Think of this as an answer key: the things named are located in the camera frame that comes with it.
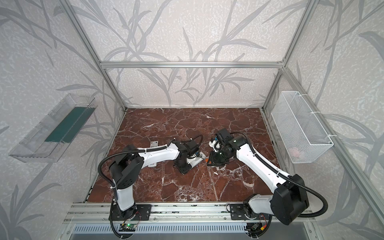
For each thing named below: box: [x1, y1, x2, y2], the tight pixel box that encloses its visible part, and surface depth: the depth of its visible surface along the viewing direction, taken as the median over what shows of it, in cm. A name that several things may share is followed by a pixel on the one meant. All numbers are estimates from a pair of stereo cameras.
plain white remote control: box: [180, 151, 206, 174], surface depth 80 cm
